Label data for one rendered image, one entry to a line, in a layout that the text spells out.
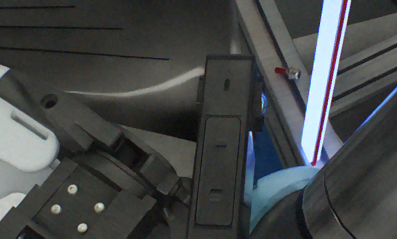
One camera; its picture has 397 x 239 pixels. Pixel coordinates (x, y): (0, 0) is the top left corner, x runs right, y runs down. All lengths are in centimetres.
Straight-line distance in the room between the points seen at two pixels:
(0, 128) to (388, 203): 19
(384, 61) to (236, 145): 128
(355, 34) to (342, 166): 157
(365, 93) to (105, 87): 118
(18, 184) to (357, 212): 17
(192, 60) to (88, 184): 12
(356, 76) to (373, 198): 123
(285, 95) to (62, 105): 47
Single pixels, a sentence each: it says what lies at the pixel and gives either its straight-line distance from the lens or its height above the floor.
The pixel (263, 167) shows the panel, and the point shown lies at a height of 63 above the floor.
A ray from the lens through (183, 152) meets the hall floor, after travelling 180.
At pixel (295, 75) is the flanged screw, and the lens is 84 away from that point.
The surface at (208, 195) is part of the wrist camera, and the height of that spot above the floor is 120.
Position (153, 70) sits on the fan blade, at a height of 116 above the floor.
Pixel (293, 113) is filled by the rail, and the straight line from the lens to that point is 83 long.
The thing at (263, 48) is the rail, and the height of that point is 86.
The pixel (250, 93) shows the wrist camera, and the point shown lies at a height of 120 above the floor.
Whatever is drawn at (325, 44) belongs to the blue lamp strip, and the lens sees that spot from 66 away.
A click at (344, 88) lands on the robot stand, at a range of 163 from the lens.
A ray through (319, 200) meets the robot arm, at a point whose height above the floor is 115.
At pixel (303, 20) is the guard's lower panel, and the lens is 187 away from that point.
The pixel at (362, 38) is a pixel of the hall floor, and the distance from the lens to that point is 200.
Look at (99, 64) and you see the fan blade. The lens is 48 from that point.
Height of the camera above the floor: 155
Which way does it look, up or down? 57 degrees down
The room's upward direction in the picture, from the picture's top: 2 degrees counter-clockwise
